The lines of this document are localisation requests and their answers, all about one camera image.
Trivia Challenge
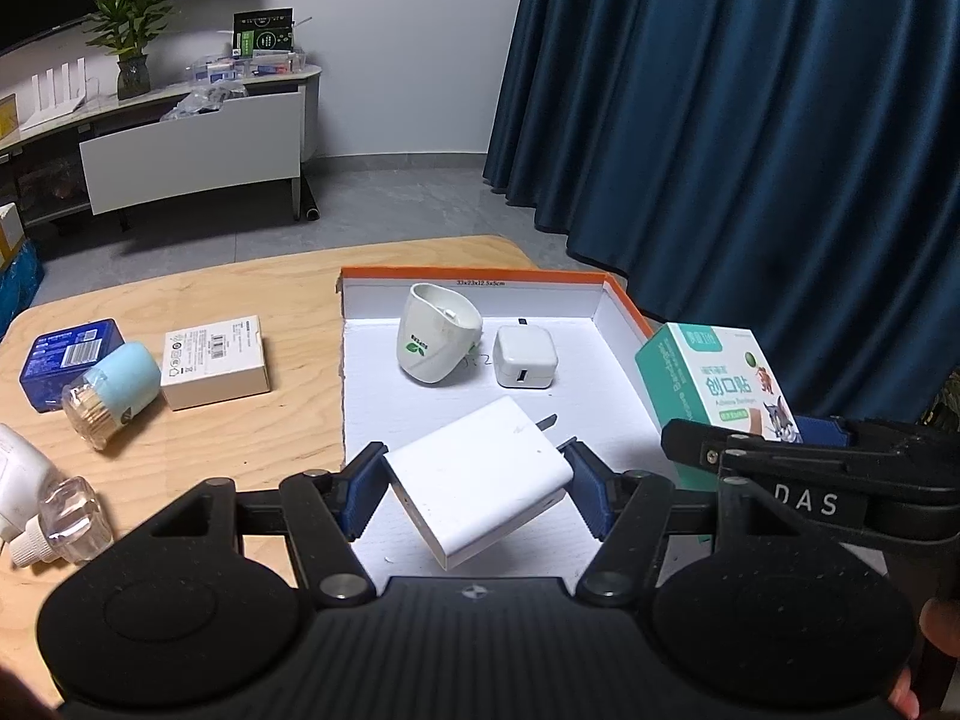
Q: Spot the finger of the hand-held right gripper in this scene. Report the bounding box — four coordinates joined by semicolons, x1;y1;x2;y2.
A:
661;418;797;475
796;415;857;449

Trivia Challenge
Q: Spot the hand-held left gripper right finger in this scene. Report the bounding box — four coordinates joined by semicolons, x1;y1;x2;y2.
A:
559;436;751;608

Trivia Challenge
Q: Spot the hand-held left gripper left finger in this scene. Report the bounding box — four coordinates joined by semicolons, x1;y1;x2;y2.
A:
150;441;392;608

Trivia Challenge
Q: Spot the green white bandage box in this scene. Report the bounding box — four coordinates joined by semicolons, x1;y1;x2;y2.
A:
635;322;803;492

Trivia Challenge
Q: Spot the white cardboard tray orange rim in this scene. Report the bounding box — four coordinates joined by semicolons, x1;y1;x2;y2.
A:
335;266;717;587

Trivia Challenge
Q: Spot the large white power adapter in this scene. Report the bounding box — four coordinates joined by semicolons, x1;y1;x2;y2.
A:
382;396;578;571

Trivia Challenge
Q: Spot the light blue toothpick holder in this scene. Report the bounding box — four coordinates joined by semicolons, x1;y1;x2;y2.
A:
61;342;164;452

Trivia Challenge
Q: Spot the person's right hand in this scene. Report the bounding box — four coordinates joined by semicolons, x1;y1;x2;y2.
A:
889;596;960;720

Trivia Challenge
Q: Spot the small white charger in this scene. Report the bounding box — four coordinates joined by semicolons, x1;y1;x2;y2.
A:
493;321;560;392

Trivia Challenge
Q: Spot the white cup green leaf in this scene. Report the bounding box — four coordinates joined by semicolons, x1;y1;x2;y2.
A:
396;283;483;386

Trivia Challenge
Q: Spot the small white carton box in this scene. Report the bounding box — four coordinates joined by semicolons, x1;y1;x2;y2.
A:
161;316;271;411

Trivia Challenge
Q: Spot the clear bottle white cap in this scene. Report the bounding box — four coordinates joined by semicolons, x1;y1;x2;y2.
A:
9;476;115;567

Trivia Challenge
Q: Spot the dark blue curtain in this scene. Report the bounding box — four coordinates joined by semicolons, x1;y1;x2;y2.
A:
484;0;960;421

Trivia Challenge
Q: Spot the blue tin box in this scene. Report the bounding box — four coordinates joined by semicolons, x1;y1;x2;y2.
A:
20;318;125;413

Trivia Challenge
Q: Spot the white plastic bottle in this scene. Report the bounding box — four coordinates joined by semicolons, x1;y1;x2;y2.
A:
0;424;61;545

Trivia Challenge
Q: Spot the white cabinet drawer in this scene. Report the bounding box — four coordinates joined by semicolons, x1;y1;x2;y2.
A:
79;86;310;218

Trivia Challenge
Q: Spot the blue plastic bag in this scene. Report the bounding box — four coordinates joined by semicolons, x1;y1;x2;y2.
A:
0;240;44;338

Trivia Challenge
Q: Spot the clear bag of parts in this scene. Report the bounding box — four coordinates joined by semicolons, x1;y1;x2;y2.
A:
161;84;248;121

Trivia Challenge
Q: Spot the clear plastic storage box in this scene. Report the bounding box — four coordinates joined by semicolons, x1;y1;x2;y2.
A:
251;49;308;77
189;60;247;85

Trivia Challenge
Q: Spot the black green box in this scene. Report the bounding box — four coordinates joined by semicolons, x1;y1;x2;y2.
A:
232;9;297;61

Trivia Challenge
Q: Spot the white television cabinet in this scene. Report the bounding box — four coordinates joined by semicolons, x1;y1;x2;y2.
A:
0;60;325;230

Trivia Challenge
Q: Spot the white router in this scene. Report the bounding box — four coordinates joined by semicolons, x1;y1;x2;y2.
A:
16;60;89;128

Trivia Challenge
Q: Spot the potted plant dark vase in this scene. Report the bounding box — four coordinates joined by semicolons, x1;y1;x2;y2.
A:
84;0;196;100

